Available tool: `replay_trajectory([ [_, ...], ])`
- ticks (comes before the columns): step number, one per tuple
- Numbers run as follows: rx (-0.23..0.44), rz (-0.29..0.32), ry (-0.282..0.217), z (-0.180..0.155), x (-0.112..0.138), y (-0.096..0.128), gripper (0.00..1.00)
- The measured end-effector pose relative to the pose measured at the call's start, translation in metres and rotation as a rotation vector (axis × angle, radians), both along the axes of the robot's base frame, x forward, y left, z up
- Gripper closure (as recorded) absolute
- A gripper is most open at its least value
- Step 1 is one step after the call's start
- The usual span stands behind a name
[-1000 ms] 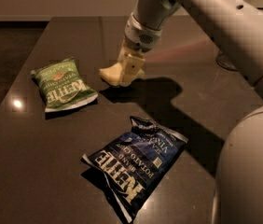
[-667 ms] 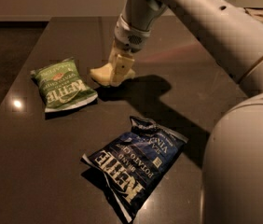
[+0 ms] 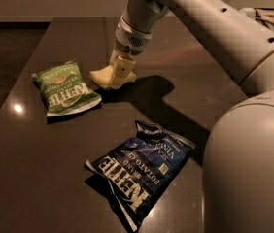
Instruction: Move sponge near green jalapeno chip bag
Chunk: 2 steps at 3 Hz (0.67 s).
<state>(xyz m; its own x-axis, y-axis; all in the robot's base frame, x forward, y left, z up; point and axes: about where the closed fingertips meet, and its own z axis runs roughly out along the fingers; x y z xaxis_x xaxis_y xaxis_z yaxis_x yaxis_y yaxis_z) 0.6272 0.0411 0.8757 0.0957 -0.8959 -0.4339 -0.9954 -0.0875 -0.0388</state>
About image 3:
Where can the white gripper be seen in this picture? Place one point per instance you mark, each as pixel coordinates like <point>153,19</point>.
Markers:
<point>131,40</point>

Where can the yellow sponge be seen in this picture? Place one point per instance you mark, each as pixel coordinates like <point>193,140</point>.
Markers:
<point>103,77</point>

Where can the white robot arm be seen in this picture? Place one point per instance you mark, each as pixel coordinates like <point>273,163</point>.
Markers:
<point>238,165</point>

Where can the green jalapeno chip bag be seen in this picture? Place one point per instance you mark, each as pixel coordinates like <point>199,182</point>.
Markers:
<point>64,91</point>

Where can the blue kettle chip bag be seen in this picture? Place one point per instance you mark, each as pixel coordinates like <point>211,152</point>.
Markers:
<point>140,169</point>

